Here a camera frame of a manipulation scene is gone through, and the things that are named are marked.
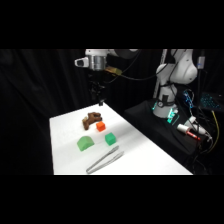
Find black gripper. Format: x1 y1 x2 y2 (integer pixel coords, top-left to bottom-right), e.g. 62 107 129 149
89 69 108 107

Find green cube block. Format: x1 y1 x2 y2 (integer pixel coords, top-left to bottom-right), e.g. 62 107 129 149
104 132 117 147

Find orange red cube block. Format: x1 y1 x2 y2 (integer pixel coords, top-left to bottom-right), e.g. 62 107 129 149
95 121 107 133

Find green arch block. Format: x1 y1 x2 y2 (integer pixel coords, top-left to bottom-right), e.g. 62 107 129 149
76 135 96 153

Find brown plush toy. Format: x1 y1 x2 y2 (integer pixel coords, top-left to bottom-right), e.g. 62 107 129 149
81 111 104 131

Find tan connector box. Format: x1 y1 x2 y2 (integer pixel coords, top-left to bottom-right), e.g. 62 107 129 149
105 66 123 76

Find black robot stand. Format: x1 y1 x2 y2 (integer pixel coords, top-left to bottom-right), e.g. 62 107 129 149
123 98 202 158

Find metal tongs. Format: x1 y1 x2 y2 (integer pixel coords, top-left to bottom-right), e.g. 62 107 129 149
85 145 125 175

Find black curtain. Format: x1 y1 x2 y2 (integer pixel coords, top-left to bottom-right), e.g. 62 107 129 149
0 49 224 176

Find green lit device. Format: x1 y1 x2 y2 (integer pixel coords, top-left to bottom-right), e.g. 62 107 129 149
166 109 181 125

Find blue lit circuit board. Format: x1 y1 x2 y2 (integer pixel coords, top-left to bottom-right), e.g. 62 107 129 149
182 88 196 110

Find white cylinder bottle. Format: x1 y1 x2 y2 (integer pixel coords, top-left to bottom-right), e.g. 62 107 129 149
176 123 191 134

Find red marker pen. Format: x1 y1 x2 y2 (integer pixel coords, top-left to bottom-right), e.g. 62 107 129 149
186 130 202 141

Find teal lit keyboard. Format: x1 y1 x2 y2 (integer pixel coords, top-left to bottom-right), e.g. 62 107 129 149
199 92 222 112

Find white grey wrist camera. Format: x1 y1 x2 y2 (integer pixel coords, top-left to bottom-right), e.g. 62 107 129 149
74 56 91 69

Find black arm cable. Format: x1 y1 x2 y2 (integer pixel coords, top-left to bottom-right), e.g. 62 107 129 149
114 49 179 83

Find yellow cable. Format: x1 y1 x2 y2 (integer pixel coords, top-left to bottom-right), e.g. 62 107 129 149
208 109 222 153

